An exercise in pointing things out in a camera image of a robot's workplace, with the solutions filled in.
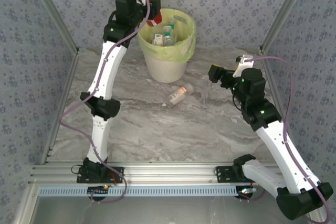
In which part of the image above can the slotted light cable duct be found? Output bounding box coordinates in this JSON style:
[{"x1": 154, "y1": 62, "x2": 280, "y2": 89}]
[{"x1": 39, "y1": 185, "x2": 260, "y2": 197}]

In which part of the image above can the aluminium corner post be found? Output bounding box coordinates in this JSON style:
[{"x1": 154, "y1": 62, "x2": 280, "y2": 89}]
[
  {"x1": 26, "y1": 0, "x2": 79, "y2": 55},
  {"x1": 259, "y1": 0, "x2": 313, "y2": 51}
]

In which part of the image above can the white plastic waste bin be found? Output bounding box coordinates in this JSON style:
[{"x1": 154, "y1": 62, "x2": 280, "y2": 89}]
[{"x1": 143, "y1": 48, "x2": 188, "y2": 83}]

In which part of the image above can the aluminium table side rail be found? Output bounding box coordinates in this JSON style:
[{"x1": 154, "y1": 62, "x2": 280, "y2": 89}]
[
  {"x1": 41, "y1": 49, "x2": 80, "y2": 164},
  {"x1": 259, "y1": 46, "x2": 299, "y2": 156}
]

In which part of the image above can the white green print label bottle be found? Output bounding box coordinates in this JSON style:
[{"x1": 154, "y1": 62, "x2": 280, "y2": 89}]
[{"x1": 162, "y1": 25, "x2": 176, "y2": 47}]

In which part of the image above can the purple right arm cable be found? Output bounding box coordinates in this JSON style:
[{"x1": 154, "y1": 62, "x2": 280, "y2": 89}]
[{"x1": 245, "y1": 55, "x2": 331, "y2": 224}]

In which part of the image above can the gold and red bottle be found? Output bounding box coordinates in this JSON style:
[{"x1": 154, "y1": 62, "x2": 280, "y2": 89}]
[{"x1": 146, "y1": 0, "x2": 164, "y2": 28}]

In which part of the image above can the clear bottle small orange label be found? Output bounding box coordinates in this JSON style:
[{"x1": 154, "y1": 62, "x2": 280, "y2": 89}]
[{"x1": 169, "y1": 82, "x2": 195, "y2": 105}]

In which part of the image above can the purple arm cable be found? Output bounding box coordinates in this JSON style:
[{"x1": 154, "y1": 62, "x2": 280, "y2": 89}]
[
  {"x1": 245, "y1": 55, "x2": 331, "y2": 224},
  {"x1": 58, "y1": 0, "x2": 128, "y2": 204}
]

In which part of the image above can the white bin with green bag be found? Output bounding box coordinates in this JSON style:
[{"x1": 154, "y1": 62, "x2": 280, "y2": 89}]
[{"x1": 138, "y1": 8, "x2": 197, "y2": 64}]

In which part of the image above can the grey metal panel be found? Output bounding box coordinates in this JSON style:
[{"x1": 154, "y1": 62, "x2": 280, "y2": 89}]
[{"x1": 28, "y1": 195, "x2": 318, "y2": 224}]

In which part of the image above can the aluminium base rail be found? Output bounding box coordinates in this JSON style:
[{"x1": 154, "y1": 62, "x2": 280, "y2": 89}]
[{"x1": 28, "y1": 161, "x2": 283, "y2": 186}]

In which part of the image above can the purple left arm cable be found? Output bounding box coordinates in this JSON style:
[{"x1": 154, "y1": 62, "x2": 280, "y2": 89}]
[{"x1": 58, "y1": 0, "x2": 128, "y2": 204}]

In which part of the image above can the small circuit board with LED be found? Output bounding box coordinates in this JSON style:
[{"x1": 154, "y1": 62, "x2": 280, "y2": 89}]
[
  {"x1": 237, "y1": 187, "x2": 257, "y2": 195},
  {"x1": 87, "y1": 186, "x2": 110, "y2": 194}
]

